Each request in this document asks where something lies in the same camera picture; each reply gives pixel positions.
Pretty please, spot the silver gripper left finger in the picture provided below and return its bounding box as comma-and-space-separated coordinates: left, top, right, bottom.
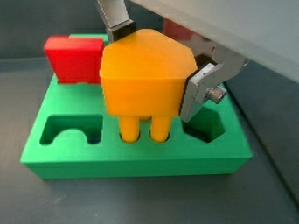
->
96, 0, 136, 43

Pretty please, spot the green shape sorting board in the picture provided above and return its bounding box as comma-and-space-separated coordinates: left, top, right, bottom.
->
20, 32, 254, 180

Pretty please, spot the yellow three prong block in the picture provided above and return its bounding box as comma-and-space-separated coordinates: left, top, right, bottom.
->
99, 29, 197, 143

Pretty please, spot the red block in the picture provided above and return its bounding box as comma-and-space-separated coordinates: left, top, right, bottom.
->
44, 36, 104, 84

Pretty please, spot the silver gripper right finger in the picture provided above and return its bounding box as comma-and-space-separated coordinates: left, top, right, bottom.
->
180, 45, 247, 122

